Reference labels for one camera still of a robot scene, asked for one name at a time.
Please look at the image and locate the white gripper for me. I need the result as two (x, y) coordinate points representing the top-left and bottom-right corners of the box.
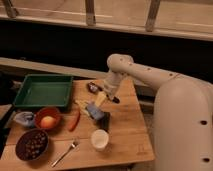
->
(95, 71), (126, 107)

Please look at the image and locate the blue sponge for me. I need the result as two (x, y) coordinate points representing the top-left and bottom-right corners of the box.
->
(86, 103), (105, 121)

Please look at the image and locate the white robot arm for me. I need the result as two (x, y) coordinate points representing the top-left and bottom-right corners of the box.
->
(103, 54), (213, 171)

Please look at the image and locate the dark metal cup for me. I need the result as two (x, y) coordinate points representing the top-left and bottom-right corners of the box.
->
(93, 112), (111, 131)

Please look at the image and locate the white paper cup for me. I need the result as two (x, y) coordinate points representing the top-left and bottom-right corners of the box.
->
(91, 129), (109, 151)

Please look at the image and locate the yellow whisk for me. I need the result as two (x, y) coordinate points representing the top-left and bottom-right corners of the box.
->
(75, 100), (90, 116)

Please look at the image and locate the silver fork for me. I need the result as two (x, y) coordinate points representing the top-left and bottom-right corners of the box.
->
(51, 140), (80, 167)

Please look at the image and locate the red bowl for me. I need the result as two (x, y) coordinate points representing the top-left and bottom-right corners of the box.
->
(35, 107), (61, 130)

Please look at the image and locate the orange fruit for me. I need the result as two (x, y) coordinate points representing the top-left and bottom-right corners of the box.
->
(40, 116), (56, 129)

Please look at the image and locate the green plastic tray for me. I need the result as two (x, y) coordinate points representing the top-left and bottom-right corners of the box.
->
(13, 74), (73, 109)

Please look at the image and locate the blue cloth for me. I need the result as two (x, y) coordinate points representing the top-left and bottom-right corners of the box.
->
(14, 111), (35, 128)

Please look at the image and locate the dark bowl with beans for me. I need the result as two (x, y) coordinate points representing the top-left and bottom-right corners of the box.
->
(15, 129), (49, 161)

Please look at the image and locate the black handled ice cream scoop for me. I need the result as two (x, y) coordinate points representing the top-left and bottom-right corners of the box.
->
(86, 82), (120, 104)

